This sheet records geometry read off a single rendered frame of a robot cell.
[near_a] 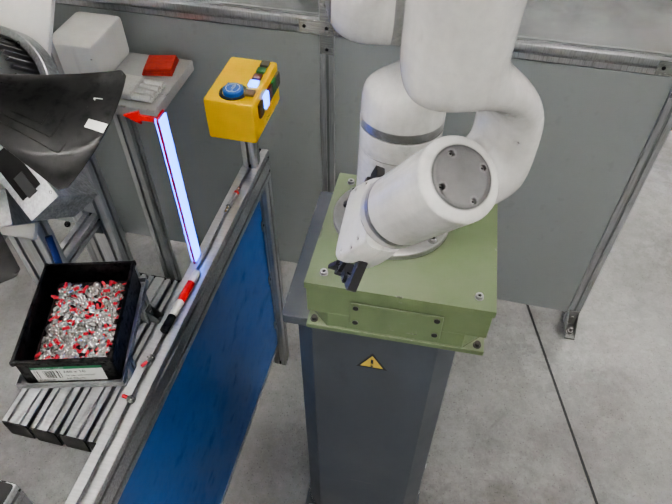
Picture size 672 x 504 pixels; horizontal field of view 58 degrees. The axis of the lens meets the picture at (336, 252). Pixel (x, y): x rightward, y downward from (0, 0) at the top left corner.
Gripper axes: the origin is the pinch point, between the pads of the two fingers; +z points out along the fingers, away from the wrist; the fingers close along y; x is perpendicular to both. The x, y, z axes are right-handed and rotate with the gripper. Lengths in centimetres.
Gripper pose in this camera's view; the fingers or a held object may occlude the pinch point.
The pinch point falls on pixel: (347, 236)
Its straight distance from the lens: 85.0
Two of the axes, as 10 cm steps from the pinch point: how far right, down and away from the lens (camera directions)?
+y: -2.3, 9.5, -2.3
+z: -3.1, 1.5, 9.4
